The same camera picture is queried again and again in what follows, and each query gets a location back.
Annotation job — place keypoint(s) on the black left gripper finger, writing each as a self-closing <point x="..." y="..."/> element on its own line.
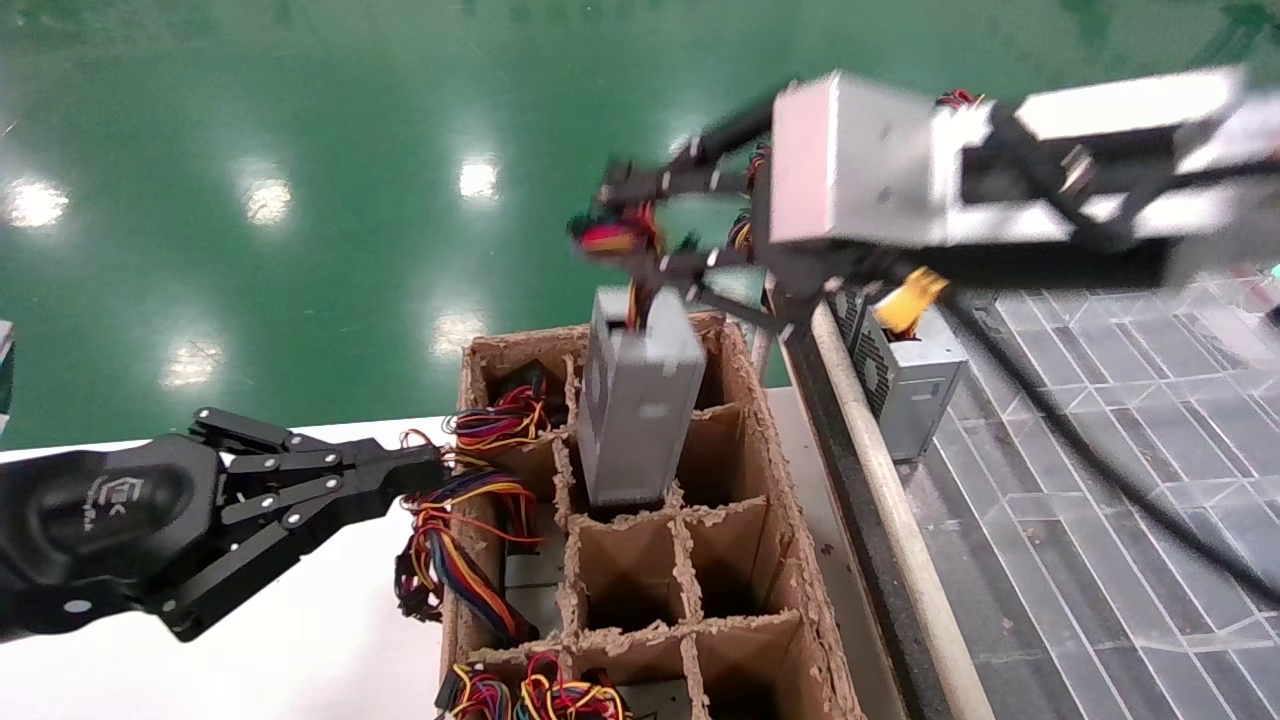
<point x="260" y="545"/>
<point x="320" y="462"/>

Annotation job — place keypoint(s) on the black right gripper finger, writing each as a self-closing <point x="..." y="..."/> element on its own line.
<point x="700" y="180"/>
<point x="700" y="272"/>

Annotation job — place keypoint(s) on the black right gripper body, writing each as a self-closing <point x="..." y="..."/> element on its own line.
<point x="810" y="268"/>

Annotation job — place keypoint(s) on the grey object at edge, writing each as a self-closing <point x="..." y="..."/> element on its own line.
<point x="6" y="370"/>

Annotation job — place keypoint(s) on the clear plastic divider tray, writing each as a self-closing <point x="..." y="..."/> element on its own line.
<point x="1100" y="620"/>

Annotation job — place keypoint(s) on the black metal frame rail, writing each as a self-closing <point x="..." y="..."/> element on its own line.
<point x="850" y="500"/>

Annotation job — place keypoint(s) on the cardboard box with dividers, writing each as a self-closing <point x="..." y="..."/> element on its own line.
<point x="730" y="540"/>

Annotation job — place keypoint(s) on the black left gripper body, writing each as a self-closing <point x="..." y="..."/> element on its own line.
<point x="100" y="520"/>

